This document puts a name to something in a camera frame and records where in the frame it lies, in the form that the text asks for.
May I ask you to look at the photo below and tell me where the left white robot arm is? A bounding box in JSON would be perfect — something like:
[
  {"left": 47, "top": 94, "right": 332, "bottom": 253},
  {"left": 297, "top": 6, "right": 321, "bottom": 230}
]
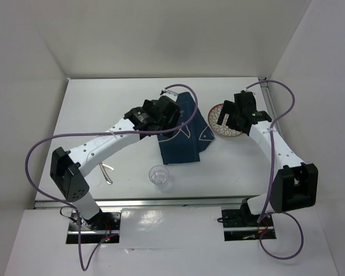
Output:
[{"left": 49, "top": 91, "right": 181, "bottom": 229}]

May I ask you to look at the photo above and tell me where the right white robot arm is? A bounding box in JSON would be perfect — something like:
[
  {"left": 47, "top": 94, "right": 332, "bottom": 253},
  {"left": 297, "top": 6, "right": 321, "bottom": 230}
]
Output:
[{"left": 217, "top": 91, "right": 319, "bottom": 225}]

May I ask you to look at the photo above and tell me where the floral ceramic plate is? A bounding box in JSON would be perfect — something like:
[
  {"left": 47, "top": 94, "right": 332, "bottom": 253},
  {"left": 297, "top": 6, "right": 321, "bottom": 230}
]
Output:
[{"left": 208, "top": 103, "right": 242, "bottom": 137}]

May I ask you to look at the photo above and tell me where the clear plastic cup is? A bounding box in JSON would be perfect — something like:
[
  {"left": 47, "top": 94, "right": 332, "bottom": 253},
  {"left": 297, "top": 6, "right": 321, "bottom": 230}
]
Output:
[{"left": 148, "top": 165, "right": 170, "bottom": 190}]

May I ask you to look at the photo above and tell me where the silver fork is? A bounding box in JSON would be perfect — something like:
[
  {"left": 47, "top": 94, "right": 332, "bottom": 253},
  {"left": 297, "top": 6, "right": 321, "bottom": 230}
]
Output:
[{"left": 102, "top": 163, "right": 114, "bottom": 171}]

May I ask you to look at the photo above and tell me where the silver table knife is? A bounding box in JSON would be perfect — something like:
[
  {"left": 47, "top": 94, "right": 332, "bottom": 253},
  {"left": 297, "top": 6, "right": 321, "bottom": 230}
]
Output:
[{"left": 99, "top": 163, "right": 113, "bottom": 185}]

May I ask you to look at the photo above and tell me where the front aluminium rail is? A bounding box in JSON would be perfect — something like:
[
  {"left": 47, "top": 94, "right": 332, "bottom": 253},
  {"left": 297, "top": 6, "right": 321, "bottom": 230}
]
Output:
[{"left": 34, "top": 195, "right": 248, "bottom": 209}]

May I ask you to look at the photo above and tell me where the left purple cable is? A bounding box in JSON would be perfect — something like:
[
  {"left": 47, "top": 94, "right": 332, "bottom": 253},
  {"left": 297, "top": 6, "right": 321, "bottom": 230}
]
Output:
[{"left": 25, "top": 83, "right": 198, "bottom": 271}]

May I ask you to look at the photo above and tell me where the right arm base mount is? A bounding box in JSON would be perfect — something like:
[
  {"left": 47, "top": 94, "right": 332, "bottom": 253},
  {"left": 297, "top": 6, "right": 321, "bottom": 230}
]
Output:
[{"left": 217, "top": 199, "right": 277, "bottom": 242}]

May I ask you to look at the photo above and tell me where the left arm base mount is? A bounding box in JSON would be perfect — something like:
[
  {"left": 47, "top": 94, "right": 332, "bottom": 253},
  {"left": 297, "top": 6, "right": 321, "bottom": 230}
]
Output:
[{"left": 59, "top": 206, "right": 121, "bottom": 244}]

